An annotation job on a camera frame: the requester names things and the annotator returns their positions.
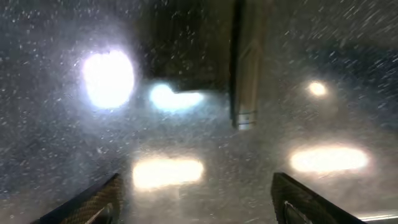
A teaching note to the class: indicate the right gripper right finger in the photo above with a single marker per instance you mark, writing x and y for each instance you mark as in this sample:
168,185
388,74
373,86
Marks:
298,202

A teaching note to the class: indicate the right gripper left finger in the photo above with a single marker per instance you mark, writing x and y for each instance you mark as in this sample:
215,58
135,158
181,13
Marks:
93,205

